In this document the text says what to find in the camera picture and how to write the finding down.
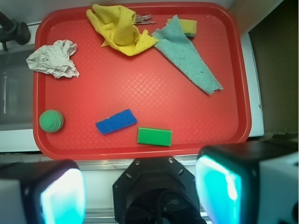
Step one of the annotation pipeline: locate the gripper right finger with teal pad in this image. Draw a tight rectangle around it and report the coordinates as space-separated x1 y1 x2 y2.
195 141 299 224

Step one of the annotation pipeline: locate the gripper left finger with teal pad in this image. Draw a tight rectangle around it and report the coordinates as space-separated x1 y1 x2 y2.
0 160 87 224

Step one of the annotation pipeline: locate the crumpled white paper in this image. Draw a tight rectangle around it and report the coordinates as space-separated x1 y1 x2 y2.
26 40 80 79

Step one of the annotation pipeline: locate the green golf ball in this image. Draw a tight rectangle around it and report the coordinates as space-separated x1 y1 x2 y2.
39 110 64 133

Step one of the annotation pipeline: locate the green rectangular block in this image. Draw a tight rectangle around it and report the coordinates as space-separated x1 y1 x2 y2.
137 127 172 147

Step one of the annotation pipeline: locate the blue sponge piece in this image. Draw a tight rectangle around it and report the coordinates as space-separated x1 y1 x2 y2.
95 109 138 134

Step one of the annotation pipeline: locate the red plastic tray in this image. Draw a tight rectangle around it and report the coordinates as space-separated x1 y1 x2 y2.
33 2 251 160

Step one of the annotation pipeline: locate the teal microfiber cloth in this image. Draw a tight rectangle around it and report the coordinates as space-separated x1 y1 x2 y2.
152 15 223 95

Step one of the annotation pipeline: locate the black clamp knob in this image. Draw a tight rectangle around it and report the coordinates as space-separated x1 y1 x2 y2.
0 12 31 52

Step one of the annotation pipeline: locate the yellow green sponge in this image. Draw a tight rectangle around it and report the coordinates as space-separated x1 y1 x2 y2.
169 19 197 38

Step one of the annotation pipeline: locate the yellow microfiber cloth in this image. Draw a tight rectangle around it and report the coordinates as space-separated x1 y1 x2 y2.
86 4 158 56

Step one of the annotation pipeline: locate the black octagonal mount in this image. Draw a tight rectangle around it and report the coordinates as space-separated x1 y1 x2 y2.
113 157 206 224

